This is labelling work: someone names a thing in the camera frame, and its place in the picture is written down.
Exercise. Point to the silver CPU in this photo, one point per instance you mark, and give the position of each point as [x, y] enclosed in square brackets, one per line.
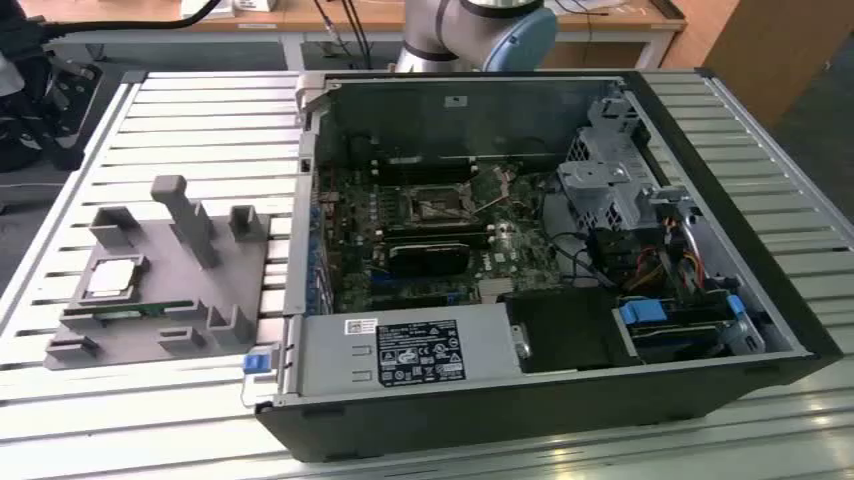
[114, 277]

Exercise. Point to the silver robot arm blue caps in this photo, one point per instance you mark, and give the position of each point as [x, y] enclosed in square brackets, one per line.
[434, 30]

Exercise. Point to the black RAM slot bank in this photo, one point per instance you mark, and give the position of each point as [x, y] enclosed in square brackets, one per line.
[427, 170]
[434, 235]

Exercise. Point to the CPU socket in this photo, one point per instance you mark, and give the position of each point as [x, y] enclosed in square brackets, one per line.
[437, 204]

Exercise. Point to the black graphics card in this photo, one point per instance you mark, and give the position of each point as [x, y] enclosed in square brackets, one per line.
[427, 259]

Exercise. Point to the small silver heatsink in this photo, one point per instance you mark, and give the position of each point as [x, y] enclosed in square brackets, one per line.
[497, 290]

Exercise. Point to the green motherboard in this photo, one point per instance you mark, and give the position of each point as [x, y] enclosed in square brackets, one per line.
[527, 250]

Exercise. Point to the silver power supply with label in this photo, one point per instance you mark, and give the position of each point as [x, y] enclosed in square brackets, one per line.
[334, 350]

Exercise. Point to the metal disk bay cage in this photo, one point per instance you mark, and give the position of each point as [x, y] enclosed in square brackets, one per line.
[594, 195]

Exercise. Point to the black plastic shroud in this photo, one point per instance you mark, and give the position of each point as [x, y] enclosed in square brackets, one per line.
[567, 330]

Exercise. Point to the blue case latch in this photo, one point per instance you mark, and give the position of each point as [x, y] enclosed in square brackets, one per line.
[258, 363]

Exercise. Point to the hard disk in blue carrier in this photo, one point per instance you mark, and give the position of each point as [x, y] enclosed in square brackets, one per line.
[643, 312]

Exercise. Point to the black PC case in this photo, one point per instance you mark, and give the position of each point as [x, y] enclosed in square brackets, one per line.
[467, 425]

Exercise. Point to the grey parts rack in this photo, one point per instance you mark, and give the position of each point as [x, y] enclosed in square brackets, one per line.
[174, 280]

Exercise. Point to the green RAM stick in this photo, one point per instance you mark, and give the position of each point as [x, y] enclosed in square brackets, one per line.
[163, 307]

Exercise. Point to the small blue clip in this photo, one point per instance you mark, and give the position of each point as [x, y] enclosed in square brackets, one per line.
[734, 305]

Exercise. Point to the wooden cabinet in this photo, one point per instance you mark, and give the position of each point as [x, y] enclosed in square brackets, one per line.
[768, 50]

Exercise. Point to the wooden desk white frame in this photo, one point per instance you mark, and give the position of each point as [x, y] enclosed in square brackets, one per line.
[300, 22]

